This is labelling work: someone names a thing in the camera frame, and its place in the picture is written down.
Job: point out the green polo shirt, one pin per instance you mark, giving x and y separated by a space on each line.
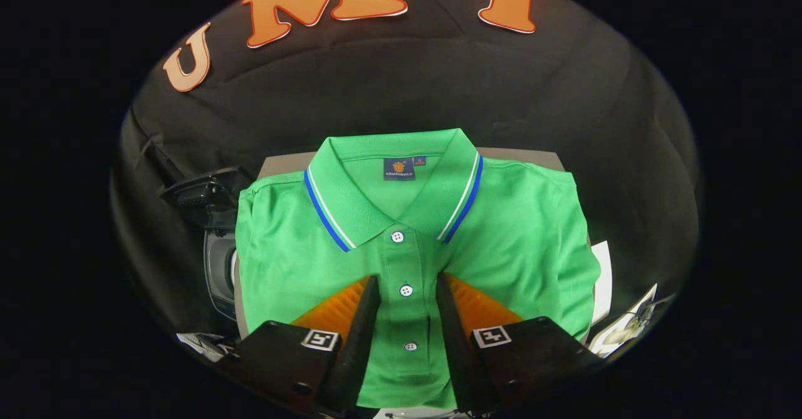
514 237

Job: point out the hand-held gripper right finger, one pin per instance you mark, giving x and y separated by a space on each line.
457 344

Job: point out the white paper sheet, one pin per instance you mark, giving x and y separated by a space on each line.
603 281

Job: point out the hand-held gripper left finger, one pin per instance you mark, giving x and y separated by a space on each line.
360 344

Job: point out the dark translucent washing machine lid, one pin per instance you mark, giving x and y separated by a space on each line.
203 196

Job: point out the white board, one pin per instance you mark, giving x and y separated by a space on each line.
626 328

